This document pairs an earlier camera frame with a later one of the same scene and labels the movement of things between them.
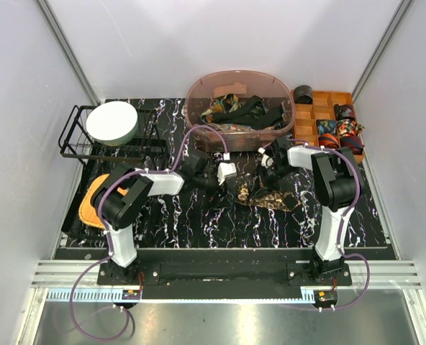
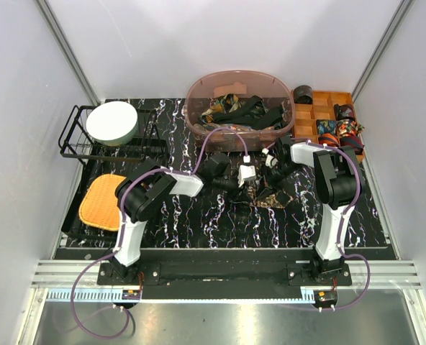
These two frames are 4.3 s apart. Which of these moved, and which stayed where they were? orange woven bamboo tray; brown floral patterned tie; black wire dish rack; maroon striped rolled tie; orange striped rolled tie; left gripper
Moved: left gripper; brown floral patterned tie
Stayed: orange striped rolled tie; orange woven bamboo tray; maroon striped rolled tie; black wire dish rack
